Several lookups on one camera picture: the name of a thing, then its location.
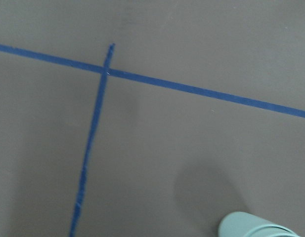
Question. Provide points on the green cup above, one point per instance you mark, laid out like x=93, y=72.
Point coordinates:
x=239, y=224
x=271, y=231

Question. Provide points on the brown paper table cover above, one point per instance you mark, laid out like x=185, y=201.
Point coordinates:
x=164, y=163

